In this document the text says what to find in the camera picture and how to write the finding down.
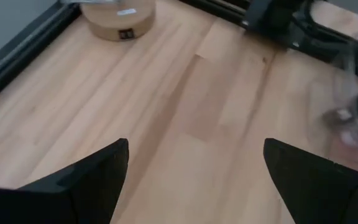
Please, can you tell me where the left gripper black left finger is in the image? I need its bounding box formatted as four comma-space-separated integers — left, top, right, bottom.
0, 138, 130, 224

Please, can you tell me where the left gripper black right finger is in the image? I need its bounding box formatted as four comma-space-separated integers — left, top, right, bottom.
263, 138, 358, 224

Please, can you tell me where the white shade wooden base lamp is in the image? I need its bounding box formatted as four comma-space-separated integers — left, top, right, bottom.
59, 0, 157, 42

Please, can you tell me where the black aluminium table frame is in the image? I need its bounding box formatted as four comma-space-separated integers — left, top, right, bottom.
0, 0, 358, 111

